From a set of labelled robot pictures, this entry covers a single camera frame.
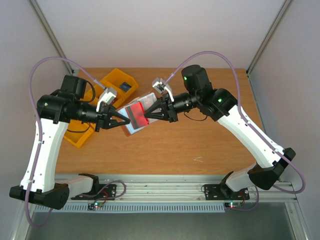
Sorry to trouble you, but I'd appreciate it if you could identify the brown leather card holder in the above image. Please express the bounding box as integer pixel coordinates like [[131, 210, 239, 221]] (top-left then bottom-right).
[[117, 92, 157, 137]]

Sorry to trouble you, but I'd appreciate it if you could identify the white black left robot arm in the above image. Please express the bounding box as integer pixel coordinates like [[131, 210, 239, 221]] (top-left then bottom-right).
[[9, 75, 130, 210]]

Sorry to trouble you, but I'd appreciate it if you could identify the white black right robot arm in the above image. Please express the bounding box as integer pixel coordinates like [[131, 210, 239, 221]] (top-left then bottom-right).
[[144, 64, 296, 199]]

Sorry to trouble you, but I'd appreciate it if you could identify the blue card in bin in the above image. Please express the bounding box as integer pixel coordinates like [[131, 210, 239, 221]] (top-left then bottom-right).
[[119, 82, 132, 92]]

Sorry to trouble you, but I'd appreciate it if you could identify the yellow bin near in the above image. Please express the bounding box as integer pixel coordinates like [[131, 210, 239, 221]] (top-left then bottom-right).
[[63, 120, 95, 149]]

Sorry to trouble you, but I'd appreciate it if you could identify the left small circuit board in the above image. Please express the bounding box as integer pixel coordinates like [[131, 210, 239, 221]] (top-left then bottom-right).
[[87, 202, 104, 211]]

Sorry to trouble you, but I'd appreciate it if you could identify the small circuit board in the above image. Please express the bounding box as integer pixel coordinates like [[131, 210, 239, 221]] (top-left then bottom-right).
[[224, 201, 244, 209], [87, 202, 104, 211]]

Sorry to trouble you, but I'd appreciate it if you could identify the right small circuit board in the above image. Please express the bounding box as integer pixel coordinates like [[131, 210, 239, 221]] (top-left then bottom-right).
[[224, 201, 244, 209]]

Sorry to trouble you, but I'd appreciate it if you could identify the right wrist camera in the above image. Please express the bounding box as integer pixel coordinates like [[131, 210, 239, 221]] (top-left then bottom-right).
[[152, 77, 175, 102]]

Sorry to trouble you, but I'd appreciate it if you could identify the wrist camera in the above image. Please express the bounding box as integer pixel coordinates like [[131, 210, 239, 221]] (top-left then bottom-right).
[[152, 77, 175, 102], [96, 87, 117, 112]]

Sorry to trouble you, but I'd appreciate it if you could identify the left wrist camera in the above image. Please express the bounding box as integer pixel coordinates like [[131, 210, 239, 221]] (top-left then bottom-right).
[[96, 87, 117, 112]]

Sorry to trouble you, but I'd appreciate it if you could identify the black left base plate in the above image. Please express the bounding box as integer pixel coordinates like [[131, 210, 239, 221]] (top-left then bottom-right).
[[71, 184, 117, 201]]

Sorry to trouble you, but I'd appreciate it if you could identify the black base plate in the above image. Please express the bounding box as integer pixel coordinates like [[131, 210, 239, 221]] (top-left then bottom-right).
[[200, 184, 250, 201], [71, 184, 117, 201]]

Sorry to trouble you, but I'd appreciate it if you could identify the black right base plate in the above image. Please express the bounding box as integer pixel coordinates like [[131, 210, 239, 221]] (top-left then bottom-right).
[[200, 184, 250, 201]]

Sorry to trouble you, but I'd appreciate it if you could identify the grey slotted cable duct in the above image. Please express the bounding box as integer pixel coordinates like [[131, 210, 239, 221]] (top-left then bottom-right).
[[33, 202, 226, 214]]

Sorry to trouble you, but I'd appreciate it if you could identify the left aluminium frame post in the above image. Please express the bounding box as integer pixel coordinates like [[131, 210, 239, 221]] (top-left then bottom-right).
[[27, 0, 67, 59]]

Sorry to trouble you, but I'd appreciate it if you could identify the aluminium frame post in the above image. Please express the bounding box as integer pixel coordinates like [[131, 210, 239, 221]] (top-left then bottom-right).
[[27, 0, 67, 59], [246, 0, 294, 78]]

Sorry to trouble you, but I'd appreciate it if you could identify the right aluminium frame post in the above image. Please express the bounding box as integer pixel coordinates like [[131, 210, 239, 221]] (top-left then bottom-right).
[[246, 0, 294, 78]]

